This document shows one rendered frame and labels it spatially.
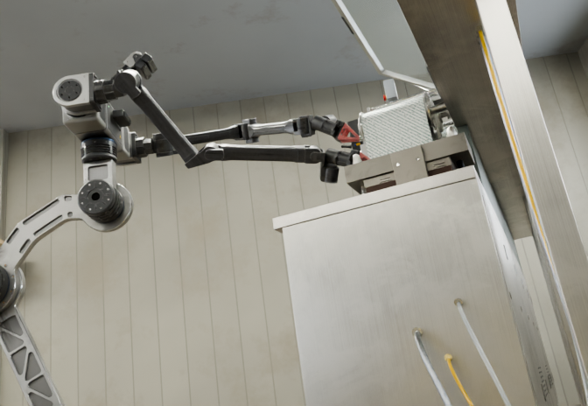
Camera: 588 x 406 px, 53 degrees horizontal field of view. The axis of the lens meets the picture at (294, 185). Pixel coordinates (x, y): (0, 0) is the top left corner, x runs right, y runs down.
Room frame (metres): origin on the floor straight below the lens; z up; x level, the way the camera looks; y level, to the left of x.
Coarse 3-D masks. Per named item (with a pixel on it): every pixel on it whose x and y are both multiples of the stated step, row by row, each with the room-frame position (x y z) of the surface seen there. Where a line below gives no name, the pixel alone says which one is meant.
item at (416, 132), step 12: (420, 120) 1.91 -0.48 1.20; (384, 132) 1.96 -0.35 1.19; (396, 132) 1.94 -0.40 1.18; (408, 132) 1.93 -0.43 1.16; (420, 132) 1.92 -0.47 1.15; (372, 144) 1.98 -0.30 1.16; (384, 144) 1.96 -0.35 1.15; (396, 144) 1.95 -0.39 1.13; (408, 144) 1.93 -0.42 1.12; (372, 156) 1.98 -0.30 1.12
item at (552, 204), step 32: (480, 0) 1.10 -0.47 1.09; (512, 32) 1.08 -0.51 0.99; (512, 64) 1.09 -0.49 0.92; (512, 96) 1.10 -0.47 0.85; (512, 128) 1.15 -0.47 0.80; (544, 128) 1.08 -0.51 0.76; (544, 160) 1.09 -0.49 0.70; (544, 192) 1.09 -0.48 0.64; (544, 224) 1.10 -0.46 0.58; (576, 224) 1.08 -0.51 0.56; (544, 256) 1.94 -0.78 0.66; (576, 256) 1.09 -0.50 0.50; (576, 288) 1.09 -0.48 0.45; (576, 320) 1.10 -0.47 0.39; (576, 384) 3.79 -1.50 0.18
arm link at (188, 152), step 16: (128, 80) 1.77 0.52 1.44; (144, 96) 1.83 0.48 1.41; (144, 112) 1.86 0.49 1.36; (160, 112) 1.87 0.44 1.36; (160, 128) 1.90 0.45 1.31; (176, 128) 1.92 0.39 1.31; (176, 144) 1.94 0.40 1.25; (208, 144) 1.97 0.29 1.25; (192, 160) 1.96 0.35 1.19; (208, 160) 1.97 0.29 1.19
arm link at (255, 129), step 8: (248, 120) 2.35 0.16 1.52; (296, 120) 2.13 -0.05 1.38; (304, 120) 2.12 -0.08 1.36; (248, 128) 2.36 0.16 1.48; (256, 128) 2.32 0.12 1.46; (264, 128) 2.28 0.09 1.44; (272, 128) 2.25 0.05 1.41; (280, 128) 2.21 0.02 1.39; (288, 128) 2.18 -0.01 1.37; (296, 128) 2.17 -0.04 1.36; (304, 128) 2.13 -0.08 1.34; (256, 136) 2.39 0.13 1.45
